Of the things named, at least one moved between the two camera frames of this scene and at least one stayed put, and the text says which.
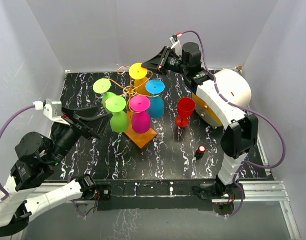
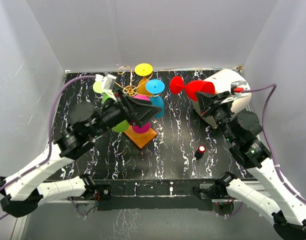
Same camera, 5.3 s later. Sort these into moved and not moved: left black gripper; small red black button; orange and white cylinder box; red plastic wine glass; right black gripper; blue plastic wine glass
Moved: right black gripper; red plastic wine glass; left black gripper
Not moved: small red black button; blue plastic wine glass; orange and white cylinder box
